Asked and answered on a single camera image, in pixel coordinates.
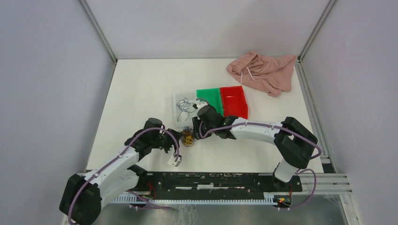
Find white cable duct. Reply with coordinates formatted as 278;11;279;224
111;193;277;206

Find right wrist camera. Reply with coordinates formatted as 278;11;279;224
192;98;209;110

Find pink cloth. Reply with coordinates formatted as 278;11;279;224
226;51;298;97

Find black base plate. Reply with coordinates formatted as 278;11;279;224
133;172;303;200

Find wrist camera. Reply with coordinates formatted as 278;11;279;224
192;98;209;110
168;153;182;167

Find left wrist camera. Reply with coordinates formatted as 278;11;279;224
168;153;182;167

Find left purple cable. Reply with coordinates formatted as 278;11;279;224
68;127;181;225

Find wire bundle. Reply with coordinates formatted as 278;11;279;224
181;126;196;148

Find red plastic bin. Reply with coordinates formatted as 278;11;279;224
220;86;248;119

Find aluminium frame rail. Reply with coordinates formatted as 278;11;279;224
70;172;352;195

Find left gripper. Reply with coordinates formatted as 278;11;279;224
151;128;184;156

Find green plastic bin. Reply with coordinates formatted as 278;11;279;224
196;88;224;116

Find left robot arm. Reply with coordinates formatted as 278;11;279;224
59;118;183;225

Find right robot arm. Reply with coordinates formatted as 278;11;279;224
192;102;321;191

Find blue wire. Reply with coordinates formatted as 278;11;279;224
176;97;198;123

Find clear plastic bin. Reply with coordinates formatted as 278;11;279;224
173;92;197;128

